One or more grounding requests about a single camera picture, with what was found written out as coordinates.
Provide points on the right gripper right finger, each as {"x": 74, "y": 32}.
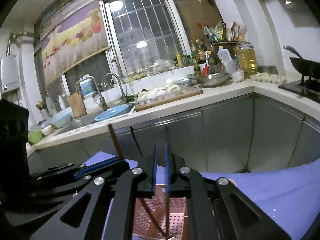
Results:
{"x": 216, "y": 209}

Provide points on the chrome kitchen faucet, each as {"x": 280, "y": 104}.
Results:
{"x": 117, "y": 82}

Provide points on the fruit print window blind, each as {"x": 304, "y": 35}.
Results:
{"x": 71, "y": 32}

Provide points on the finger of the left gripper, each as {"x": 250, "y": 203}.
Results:
{"x": 72, "y": 172}
{"x": 47, "y": 196}

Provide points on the white plastic jug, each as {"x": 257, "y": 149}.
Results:
{"x": 227, "y": 61}

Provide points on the black wok with handle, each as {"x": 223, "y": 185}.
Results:
{"x": 305, "y": 67}

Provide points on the green plastic bowl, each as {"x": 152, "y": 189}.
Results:
{"x": 35, "y": 136}

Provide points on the egg tray with eggs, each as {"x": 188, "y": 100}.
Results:
{"x": 268, "y": 78}

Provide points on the black gas stove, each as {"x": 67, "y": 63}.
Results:
{"x": 308, "y": 89}

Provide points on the dark black wooden chopstick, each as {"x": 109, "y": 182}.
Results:
{"x": 135, "y": 140}

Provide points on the upright wooden chopping board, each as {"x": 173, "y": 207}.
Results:
{"x": 77, "y": 105}

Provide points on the white water heater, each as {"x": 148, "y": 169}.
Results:
{"x": 9, "y": 74}

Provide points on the stainless steel bowl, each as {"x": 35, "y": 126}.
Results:
{"x": 210, "y": 80}

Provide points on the blue plastic basin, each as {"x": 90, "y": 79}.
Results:
{"x": 114, "y": 112}

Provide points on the large yellow oil bottle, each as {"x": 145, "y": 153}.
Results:
{"x": 246, "y": 56}

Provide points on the blue printed tablecloth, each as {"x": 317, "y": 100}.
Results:
{"x": 290, "y": 197}

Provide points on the pink perforated utensil basket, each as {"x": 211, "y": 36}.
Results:
{"x": 161, "y": 217}

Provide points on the wooden cutting board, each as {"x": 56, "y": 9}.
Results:
{"x": 154, "y": 103}

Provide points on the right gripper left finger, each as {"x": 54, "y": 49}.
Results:
{"x": 104, "y": 209}

